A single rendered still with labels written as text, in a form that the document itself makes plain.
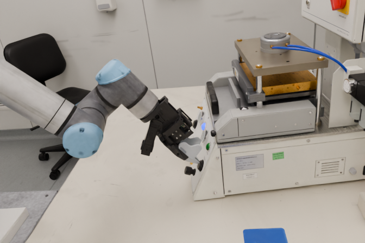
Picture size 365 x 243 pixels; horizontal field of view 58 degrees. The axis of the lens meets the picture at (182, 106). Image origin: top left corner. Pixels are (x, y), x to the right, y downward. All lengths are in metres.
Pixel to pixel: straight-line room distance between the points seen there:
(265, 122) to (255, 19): 1.66
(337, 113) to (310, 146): 0.11
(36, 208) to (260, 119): 0.71
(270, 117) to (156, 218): 0.40
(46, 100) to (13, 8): 2.20
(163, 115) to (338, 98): 0.44
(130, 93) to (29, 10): 2.08
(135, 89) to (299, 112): 0.41
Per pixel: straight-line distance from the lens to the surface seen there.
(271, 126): 0.85
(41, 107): 0.70
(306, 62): 0.84
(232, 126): 0.83
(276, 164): 0.91
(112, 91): 0.79
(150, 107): 0.80
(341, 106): 0.91
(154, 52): 2.54
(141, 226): 0.92
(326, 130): 0.91
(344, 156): 0.97
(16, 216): 1.06
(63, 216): 1.04
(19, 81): 0.70
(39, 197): 1.15
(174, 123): 0.82
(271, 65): 0.83
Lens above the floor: 1.39
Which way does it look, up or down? 26 degrees down
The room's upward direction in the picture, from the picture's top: 8 degrees counter-clockwise
